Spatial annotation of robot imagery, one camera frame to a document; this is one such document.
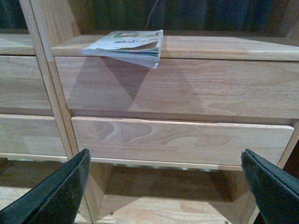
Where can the lower right wooden drawer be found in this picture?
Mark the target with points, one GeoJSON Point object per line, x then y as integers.
{"type": "Point", "coordinates": [174, 142]}

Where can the lower left wooden drawer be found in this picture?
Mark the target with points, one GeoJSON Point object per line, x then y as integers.
{"type": "Point", "coordinates": [27, 134]}

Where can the upper left wooden drawer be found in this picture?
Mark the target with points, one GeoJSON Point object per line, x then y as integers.
{"type": "Point", "coordinates": [21, 84]}

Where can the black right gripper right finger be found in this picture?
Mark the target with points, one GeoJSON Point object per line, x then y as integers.
{"type": "Point", "coordinates": [276, 192]}

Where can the upper right wooden drawer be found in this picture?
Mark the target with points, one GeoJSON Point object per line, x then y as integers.
{"type": "Point", "coordinates": [182, 86]}

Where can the wooden drawer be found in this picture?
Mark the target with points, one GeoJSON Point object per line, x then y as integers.
{"type": "Point", "coordinates": [174, 142]}
{"type": "Point", "coordinates": [182, 86]}
{"type": "Point", "coordinates": [27, 134]}
{"type": "Point", "coordinates": [21, 84]}

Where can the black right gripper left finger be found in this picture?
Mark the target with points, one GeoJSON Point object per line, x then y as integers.
{"type": "Point", "coordinates": [56, 200]}

